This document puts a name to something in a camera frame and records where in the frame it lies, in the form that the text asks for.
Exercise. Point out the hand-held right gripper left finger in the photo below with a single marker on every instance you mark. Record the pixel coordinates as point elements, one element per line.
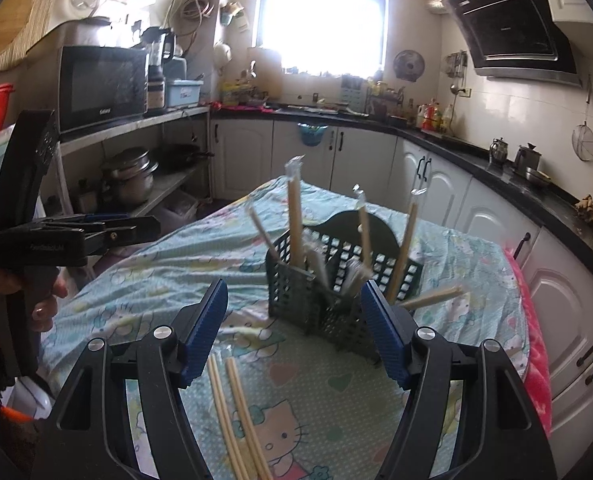
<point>206,332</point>

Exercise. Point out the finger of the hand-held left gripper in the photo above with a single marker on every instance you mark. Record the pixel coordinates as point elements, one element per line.
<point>106,217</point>
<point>136,230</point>

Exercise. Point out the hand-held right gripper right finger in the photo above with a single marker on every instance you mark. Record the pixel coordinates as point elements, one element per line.
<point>384,340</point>

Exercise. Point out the bamboo chopstick pair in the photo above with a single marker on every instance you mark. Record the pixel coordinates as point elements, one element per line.
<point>262,230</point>
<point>404,250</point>
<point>295,220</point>
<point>365,230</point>
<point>434,297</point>

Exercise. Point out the pile of chopsticks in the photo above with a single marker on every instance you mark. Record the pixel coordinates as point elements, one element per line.
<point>220,397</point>

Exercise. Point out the green plastic utensil basket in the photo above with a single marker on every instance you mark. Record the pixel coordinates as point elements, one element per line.
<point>339,230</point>

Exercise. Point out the person's left hand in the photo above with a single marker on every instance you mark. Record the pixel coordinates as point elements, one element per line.
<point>44,310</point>

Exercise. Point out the stack of metal pots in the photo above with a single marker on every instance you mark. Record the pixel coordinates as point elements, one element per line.
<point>126,175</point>

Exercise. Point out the cartoon print tablecloth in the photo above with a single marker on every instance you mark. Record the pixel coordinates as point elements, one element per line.
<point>176,260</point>

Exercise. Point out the black frying pan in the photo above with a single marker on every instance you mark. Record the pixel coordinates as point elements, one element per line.
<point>186,154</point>

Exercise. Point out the metal kitchen shelf rack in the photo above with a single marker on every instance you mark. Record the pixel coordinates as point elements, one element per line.
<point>126,126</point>

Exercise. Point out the black microwave oven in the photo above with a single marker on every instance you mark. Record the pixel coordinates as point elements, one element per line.
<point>101,87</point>

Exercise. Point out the black blender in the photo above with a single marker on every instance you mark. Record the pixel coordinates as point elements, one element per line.
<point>157,85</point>

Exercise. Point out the blue plastic crate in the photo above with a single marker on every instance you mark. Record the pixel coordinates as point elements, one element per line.
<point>184,94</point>

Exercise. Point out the pink blanket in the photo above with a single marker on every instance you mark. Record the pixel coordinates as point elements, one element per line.
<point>533,370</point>

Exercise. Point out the white lower kitchen cabinets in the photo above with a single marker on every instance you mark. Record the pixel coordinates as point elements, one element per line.
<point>366,160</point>

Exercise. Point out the silver pot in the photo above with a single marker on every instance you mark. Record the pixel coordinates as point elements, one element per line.
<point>91,34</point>

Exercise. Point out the white hanging container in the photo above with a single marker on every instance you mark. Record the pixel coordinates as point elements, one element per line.
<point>222,55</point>

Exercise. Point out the round bamboo mat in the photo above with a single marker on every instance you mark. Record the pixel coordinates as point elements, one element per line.
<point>34,35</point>

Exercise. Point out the blue hanging bag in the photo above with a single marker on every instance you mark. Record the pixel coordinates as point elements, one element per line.
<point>311,135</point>

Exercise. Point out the tan cutting board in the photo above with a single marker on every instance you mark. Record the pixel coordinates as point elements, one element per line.
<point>264,62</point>

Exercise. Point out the metal teapot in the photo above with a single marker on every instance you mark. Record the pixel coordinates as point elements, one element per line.
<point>498,151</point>

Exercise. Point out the small metal tray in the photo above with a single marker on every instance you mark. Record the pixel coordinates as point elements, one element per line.
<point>537,175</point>

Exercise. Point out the group of condiment bottles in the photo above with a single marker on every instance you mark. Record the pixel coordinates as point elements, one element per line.
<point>434,116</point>

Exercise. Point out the metal pot with lid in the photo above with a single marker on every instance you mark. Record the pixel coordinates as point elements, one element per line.
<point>526,157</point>

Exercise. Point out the counter spice rack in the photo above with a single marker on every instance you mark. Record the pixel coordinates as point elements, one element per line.
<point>384,96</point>

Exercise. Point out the small hanging utensil rack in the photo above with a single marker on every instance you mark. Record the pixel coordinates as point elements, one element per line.
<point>459,67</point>

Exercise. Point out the bright kitchen window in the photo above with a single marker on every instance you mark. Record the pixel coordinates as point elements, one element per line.
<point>321,15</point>

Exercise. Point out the black range hood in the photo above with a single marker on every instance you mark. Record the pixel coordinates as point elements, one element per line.
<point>511,25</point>

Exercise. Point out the round wall fan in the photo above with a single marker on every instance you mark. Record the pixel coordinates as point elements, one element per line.
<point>409,65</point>

